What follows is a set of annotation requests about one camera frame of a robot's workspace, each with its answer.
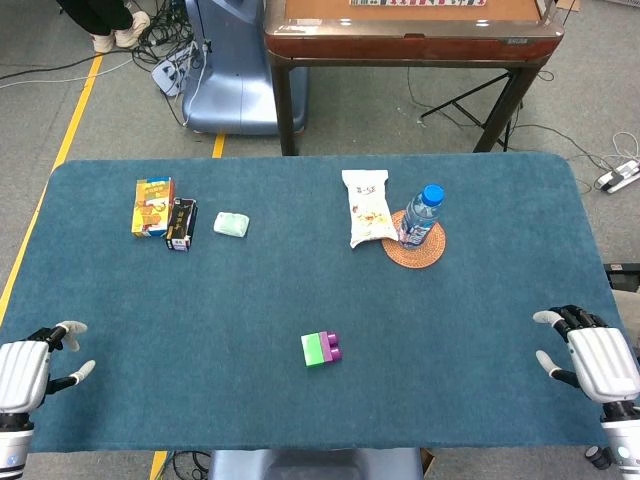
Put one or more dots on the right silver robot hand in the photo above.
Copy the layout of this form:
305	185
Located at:
602	360

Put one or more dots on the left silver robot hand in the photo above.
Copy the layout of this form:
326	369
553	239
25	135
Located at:
20	370

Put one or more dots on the purple toy block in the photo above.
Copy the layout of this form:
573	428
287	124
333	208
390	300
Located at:
332	347

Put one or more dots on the green toy block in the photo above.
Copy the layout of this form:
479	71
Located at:
312	350

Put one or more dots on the white grey power strip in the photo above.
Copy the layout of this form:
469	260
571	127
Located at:
612	179

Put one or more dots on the orange yellow carton box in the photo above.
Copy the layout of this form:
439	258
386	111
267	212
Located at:
151	207

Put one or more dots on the round woven rattan coaster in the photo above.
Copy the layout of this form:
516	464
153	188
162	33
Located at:
420	256

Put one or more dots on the small black carton box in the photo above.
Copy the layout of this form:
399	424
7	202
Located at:
181	222

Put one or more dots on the blue-capped water bottle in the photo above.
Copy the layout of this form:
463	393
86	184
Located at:
420	220

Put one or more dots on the blue felt table cloth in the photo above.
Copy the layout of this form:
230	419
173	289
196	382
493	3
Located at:
250	300

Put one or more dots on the pale green soap packet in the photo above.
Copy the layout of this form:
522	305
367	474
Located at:
231	224

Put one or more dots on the white snack bag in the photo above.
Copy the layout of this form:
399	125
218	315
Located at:
367	210

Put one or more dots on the grey blue robot torso base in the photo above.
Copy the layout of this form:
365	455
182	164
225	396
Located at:
310	465

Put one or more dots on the white power strip with plugs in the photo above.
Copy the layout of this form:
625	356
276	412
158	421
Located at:
170	75

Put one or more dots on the beige shoe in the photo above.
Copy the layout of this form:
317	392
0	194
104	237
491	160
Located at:
102	44
131	31

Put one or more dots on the black trousers of person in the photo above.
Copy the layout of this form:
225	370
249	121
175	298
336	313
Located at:
95	15

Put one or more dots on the wooden mahjong table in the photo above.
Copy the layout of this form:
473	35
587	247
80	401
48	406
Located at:
400	45

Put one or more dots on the row of mahjong tiles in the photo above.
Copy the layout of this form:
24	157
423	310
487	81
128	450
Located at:
415	2

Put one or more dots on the black frame piece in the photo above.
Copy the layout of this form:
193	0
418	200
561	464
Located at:
622	274

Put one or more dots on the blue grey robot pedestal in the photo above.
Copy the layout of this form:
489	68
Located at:
235	75

